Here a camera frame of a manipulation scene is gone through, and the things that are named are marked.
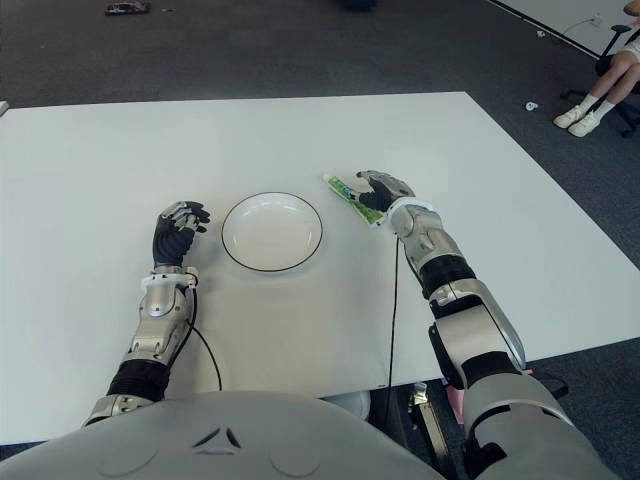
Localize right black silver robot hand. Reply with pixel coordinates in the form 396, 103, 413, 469
353, 169, 417, 214

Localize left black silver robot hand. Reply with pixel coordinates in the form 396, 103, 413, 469
151, 199, 212, 269

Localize green white toothpaste tube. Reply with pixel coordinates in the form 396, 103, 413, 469
322, 173, 386, 229

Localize white plate black rim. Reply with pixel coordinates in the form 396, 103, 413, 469
221, 191, 324, 274

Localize grey robot torso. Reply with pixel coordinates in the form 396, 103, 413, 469
0, 389, 451, 480

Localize white neighbouring table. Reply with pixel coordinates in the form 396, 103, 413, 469
487, 0, 640, 59

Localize seated person white sneakers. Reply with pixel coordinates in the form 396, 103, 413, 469
553, 39, 640, 138

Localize black office chair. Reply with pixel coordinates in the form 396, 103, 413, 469
559, 22, 640, 139

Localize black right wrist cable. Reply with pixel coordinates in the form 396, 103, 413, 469
385, 234, 401, 401

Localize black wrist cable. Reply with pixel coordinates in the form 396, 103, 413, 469
385, 234, 401, 401
187, 279, 223, 392

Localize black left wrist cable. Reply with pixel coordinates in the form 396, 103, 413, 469
187, 279, 223, 392

